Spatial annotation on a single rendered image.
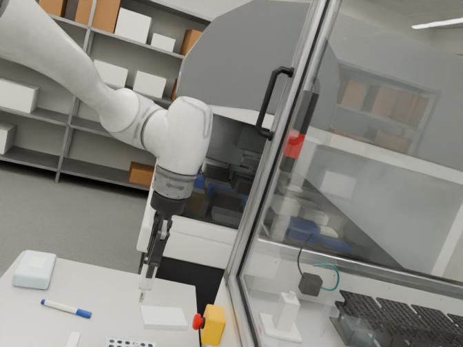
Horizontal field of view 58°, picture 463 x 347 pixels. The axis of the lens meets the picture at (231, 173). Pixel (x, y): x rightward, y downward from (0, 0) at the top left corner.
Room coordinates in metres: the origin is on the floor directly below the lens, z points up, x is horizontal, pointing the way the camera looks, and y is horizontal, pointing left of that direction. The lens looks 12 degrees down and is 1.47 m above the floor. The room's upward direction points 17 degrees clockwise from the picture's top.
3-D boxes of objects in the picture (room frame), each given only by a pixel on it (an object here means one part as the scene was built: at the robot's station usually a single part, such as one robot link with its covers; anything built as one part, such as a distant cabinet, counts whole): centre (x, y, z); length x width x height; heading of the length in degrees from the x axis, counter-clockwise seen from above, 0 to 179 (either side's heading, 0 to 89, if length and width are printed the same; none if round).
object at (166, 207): (0.88, 0.12, 1.15); 0.08 x 0.07 x 0.09; 16
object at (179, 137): (0.88, 0.13, 1.34); 0.13 x 0.11 x 0.16; 60
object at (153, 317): (1.08, 0.07, 0.77); 0.13 x 0.09 x 0.02; 114
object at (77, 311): (0.99, 0.32, 0.77); 0.14 x 0.02 x 0.02; 92
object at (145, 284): (0.87, 0.11, 1.00); 0.03 x 0.01 x 0.07; 106
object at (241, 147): (2.38, -0.15, 1.13); 1.78 x 1.14 x 0.45; 11
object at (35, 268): (1.11, 0.47, 0.78); 0.15 x 0.10 x 0.04; 18
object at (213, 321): (0.95, -0.06, 0.88); 0.07 x 0.05 x 0.07; 11
